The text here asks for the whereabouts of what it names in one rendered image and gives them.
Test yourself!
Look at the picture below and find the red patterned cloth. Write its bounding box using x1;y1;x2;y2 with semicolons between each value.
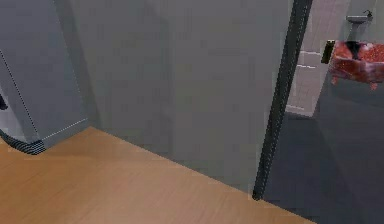
328;40;384;91

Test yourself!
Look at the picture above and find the black door handle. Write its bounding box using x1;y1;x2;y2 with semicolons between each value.
320;39;336;65

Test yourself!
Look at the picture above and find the dark grey room door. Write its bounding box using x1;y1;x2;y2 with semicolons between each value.
251;0;315;202

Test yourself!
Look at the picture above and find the grey wall sink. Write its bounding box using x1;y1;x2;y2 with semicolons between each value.
345;9;374;25

